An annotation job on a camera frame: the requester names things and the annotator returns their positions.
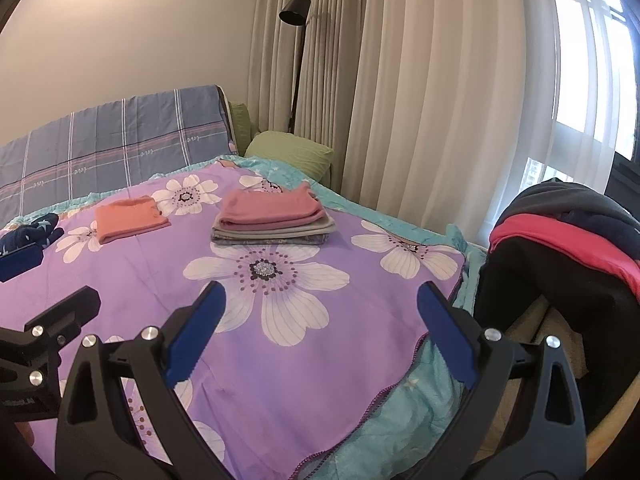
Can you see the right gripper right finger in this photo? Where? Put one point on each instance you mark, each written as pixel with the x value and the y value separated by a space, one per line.
pixel 545 437

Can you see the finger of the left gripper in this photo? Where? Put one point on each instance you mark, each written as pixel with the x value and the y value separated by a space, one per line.
pixel 19 261
pixel 53 328

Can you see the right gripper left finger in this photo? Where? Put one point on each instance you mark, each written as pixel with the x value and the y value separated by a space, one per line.
pixel 96 437

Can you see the pink long-sleeve shirt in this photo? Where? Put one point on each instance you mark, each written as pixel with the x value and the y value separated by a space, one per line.
pixel 252 210

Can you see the grey folded clothes stack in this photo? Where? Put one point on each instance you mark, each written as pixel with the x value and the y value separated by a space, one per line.
pixel 313 233

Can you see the navy star-pattern folded garment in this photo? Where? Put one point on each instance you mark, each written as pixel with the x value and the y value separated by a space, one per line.
pixel 42 232

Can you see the orange folded garment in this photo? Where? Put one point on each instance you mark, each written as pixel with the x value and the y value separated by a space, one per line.
pixel 130 217

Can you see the blue plaid quilt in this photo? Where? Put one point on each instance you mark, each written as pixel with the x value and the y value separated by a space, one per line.
pixel 112 146

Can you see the purple floral bedspread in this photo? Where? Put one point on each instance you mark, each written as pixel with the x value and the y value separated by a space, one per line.
pixel 320 367

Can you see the green pillow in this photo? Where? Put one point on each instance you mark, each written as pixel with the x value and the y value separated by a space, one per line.
pixel 309 157

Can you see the beige curtain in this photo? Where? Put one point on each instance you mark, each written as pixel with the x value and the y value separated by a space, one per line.
pixel 441 111

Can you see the black floor lamp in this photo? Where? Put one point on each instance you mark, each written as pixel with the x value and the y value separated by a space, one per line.
pixel 295 14

